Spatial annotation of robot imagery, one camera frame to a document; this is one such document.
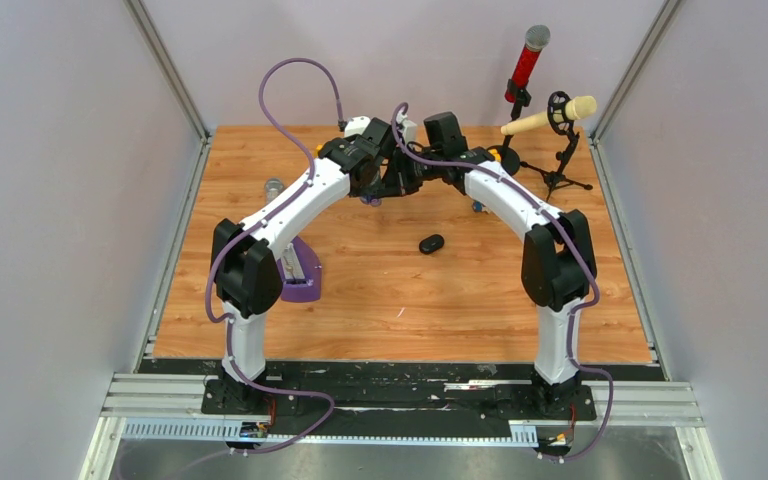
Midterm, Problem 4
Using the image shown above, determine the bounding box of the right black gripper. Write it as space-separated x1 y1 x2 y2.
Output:
374 146 443 200

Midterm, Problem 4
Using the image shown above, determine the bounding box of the cream microphone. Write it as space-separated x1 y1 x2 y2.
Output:
500 96 598 136

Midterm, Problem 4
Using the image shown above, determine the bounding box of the colourful toy block pile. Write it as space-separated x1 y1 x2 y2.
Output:
472 147 502 214

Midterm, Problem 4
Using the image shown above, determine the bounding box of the red microphone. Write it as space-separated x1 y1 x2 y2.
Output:
505 24 551 103

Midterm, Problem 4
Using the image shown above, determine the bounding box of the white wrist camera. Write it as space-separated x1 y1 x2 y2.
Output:
396 113 418 145
343 116 371 138

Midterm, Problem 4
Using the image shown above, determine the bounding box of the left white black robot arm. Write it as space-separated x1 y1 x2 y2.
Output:
206 117 417 413

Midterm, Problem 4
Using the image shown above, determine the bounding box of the black earbud charging case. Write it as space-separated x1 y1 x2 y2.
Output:
418 234 445 255

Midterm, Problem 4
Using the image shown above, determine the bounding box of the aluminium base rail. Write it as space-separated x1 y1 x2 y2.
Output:
79 360 723 480

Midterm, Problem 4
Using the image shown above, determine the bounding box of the purple cable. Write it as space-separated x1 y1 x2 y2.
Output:
390 101 615 463
205 58 336 480

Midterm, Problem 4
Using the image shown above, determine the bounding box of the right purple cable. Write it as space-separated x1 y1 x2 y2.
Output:
390 101 615 463

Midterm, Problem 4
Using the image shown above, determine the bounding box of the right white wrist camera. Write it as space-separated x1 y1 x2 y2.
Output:
396 113 418 145

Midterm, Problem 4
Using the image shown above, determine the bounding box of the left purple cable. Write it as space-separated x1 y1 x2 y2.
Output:
205 58 336 480

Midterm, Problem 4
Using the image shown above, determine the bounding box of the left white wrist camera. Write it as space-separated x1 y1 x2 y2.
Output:
343 116 371 138

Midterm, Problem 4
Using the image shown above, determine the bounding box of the black tripod mic stand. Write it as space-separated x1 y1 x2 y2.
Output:
520 91 593 201

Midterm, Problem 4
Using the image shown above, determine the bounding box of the purple stapler box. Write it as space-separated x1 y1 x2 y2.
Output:
276 237 323 303

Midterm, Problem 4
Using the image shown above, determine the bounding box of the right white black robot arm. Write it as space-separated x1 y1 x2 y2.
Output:
390 102 601 418

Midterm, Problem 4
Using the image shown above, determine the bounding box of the clear glitter tube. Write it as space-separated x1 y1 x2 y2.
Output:
264 177 285 204

